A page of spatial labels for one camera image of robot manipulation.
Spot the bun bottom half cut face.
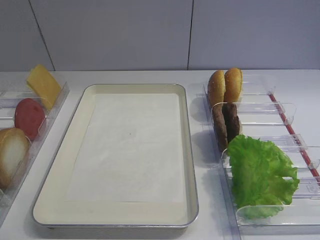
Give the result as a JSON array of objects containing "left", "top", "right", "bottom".
[{"left": 0, "top": 127, "right": 30, "bottom": 189}]

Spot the brown meat patty front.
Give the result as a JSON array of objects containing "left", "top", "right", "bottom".
[{"left": 212, "top": 103, "right": 228, "bottom": 152}]

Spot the brown meat patty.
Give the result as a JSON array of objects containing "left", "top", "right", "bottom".
[
  {"left": 222, "top": 103, "right": 240, "bottom": 143},
  {"left": 212, "top": 103, "right": 228, "bottom": 152}
]

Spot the brown meat patty back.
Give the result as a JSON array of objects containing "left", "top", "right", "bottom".
[{"left": 222, "top": 103, "right": 240, "bottom": 143}]

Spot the green lettuce leaf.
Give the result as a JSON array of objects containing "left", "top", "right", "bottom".
[{"left": 227, "top": 134, "right": 300, "bottom": 219}]

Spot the yellow cheese slice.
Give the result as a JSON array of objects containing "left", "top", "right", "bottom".
[{"left": 26, "top": 64, "right": 61, "bottom": 111}]

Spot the red tomato slice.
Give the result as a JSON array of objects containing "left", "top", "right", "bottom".
[{"left": 14, "top": 98, "right": 45, "bottom": 141}]

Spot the white parchment paper sheet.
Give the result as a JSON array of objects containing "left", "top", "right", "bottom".
[{"left": 66, "top": 93, "right": 184, "bottom": 203}]

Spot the metal baking tray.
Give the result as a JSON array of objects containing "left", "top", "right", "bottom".
[{"left": 32, "top": 84, "right": 199, "bottom": 228}]

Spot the bun half left of pair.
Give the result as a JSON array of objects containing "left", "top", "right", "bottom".
[{"left": 207, "top": 70, "right": 226, "bottom": 107}]

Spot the bun half of pair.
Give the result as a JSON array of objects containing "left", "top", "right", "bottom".
[
  {"left": 223, "top": 68, "right": 243, "bottom": 103},
  {"left": 207, "top": 70, "right": 226, "bottom": 107}
]

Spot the bun half right of pair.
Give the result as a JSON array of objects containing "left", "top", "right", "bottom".
[{"left": 223, "top": 68, "right": 243, "bottom": 103}]

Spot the clear acrylic right food rack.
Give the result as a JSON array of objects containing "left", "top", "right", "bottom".
[{"left": 202, "top": 68, "right": 320, "bottom": 240}]

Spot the clear acrylic food rack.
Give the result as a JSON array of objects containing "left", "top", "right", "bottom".
[
  {"left": 0, "top": 71, "right": 69, "bottom": 221},
  {"left": 202, "top": 68, "right": 320, "bottom": 240}
]

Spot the clear acrylic left food rack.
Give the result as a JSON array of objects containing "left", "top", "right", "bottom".
[{"left": 0, "top": 71, "right": 69, "bottom": 221}]

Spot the red rail strip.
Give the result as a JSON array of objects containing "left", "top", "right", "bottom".
[{"left": 268, "top": 93, "right": 320, "bottom": 183}]

